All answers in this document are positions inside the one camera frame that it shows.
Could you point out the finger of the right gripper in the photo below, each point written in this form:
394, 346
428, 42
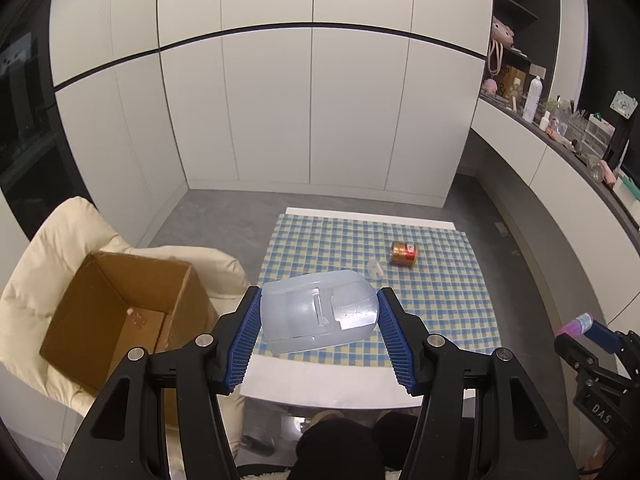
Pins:
607, 337
609, 400

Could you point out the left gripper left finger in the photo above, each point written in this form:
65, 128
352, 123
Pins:
123, 436

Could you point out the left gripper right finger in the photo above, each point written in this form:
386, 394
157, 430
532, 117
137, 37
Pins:
481, 415

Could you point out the clear oval plastic case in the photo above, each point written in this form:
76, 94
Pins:
375, 269

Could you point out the light blue plastic case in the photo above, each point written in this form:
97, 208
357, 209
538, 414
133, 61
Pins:
316, 311

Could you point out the small bottle purple cap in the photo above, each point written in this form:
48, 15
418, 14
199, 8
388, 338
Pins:
577, 326

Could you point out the cardboard box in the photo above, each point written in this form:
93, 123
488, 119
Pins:
90, 331

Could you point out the cream padded chair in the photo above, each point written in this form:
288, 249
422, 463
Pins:
73, 231

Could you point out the blue yellow checkered tablecloth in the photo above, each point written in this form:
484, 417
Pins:
445, 288

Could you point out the red gold tin can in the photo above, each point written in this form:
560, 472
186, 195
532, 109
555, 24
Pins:
403, 254

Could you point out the white spray bottle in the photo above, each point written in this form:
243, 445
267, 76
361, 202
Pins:
532, 99

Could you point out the pink plush toy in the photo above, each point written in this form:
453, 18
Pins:
501, 33

